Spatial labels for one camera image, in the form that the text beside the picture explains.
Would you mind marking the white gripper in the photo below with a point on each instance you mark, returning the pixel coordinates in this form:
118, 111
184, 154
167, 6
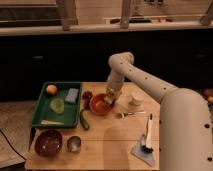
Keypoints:
111, 96

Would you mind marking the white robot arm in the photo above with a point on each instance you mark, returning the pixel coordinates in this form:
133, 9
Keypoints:
185, 130

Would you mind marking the red bowl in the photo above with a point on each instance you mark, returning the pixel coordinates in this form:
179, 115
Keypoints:
98, 105

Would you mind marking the dark maroon bowl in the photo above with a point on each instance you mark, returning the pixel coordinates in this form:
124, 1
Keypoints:
48, 143

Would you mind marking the white cup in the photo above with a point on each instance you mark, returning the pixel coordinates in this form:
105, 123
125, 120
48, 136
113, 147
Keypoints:
136, 99

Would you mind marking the dark grape bunch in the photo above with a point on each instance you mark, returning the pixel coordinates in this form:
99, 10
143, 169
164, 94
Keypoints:
87, 95

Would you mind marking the small metal utensil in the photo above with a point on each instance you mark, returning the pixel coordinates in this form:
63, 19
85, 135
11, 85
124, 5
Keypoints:
125, 114

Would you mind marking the green cucumber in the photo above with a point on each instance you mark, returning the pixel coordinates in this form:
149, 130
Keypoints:
83, 121

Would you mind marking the green plastic tray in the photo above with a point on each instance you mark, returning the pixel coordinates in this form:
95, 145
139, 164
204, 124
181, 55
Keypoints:
43, 111

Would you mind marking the green plastic cup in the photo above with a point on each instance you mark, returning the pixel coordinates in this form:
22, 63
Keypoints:
57, 105

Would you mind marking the orange fruit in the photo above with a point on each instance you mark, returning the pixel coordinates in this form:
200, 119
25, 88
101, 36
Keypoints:
51, 89

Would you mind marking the small metal cup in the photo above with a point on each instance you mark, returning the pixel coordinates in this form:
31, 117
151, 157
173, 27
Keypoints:
74, 144

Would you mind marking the grey cloth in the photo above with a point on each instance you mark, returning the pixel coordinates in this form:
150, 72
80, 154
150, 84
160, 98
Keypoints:
139, 151

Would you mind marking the beige stick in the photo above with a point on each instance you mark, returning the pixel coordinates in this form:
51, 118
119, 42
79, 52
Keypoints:
47, 122

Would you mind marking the wooden railing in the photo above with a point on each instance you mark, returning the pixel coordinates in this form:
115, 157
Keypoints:
39, 17

